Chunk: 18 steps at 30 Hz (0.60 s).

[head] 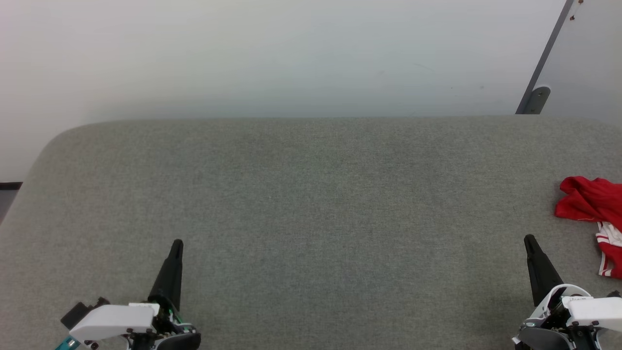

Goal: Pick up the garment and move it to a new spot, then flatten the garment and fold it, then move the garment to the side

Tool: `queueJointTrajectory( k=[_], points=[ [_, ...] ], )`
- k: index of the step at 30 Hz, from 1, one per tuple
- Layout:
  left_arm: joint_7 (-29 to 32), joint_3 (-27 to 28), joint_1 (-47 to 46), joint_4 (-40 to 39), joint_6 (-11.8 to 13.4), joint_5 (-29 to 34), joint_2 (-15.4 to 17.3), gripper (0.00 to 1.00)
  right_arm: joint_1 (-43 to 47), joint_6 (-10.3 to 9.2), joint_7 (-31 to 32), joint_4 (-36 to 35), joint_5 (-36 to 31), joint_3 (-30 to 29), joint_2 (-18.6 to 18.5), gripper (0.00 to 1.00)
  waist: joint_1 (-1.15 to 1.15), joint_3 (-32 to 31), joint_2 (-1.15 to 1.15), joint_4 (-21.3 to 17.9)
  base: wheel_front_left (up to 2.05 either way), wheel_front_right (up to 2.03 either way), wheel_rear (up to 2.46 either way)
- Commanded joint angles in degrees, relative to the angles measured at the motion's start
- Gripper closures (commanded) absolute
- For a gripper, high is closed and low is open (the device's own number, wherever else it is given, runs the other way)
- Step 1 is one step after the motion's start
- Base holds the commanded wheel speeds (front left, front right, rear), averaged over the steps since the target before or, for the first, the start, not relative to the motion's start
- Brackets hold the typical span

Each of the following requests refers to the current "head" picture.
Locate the grey fabric sofa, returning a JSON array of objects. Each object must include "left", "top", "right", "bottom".
[{"left": 0, "top": 115, "right": 622, "bottom": 350}]

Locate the grey metal wall bracket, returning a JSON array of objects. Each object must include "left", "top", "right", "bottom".
[{"left": 515, "top": 0, "right": 584, "bottom": 115}]

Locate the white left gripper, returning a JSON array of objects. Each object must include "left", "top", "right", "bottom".
[{"left": 68, "top": 239, "right": 202, "bottom": 350}]

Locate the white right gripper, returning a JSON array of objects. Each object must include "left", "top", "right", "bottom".
[{"left": 512, "top": 234, "right": 622, "bottom": 350}]

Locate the red white basketball jersey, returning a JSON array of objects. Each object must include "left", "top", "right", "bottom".
[{"left": 555, "top": 176, "right": 622, "bottom": 279}]

